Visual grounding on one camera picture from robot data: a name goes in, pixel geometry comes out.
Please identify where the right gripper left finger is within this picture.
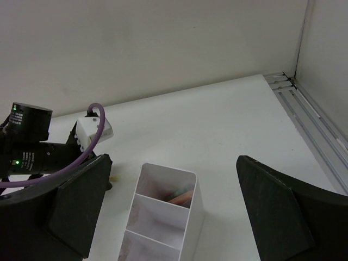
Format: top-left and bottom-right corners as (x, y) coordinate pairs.
(1, 154), (112, 260)

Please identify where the green-grey highlighter pen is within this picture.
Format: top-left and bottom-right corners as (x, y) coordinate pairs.
(168, 185), (194, 198)

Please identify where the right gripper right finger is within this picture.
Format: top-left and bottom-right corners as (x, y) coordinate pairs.
(236, 156), (347, 260)

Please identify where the orange highlighter pen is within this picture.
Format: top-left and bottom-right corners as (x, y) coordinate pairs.
(168, 190), (194, 206)

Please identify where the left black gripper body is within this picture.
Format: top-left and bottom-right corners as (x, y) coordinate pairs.
(66, 123), (97, 163)

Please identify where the yellow highlighter pen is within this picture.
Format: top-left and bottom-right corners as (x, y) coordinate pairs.
(109, 176), (121, 182)

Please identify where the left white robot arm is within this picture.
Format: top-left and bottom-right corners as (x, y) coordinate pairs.
(1, 102), (114, 191)

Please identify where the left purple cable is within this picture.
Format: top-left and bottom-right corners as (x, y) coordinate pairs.
(0, 102), (106, 188)

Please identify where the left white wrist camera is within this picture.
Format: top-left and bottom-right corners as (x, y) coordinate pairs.
(74, 116), (114, 152)

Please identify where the right side aluminium rail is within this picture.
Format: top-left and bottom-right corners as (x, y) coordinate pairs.
(264, 72), (347, 195)

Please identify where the white three-compartment organizer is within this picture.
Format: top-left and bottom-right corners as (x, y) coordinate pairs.
(118, 163), (204, 260)

